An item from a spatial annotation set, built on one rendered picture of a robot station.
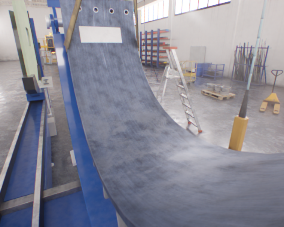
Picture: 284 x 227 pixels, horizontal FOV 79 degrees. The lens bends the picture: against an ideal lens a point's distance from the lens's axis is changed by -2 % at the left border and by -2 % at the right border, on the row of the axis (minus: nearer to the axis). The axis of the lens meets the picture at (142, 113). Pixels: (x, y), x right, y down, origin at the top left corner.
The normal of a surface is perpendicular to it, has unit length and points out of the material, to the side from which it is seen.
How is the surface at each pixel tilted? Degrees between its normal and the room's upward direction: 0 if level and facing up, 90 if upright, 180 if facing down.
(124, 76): 45
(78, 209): 0
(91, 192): 11
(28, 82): 90
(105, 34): 75
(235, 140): 90
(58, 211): 0
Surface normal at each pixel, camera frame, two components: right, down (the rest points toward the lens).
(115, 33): 0.42, 0.07
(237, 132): -0.89, 0.16
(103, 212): 0.00, -0.93
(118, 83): 0.31, -0.43
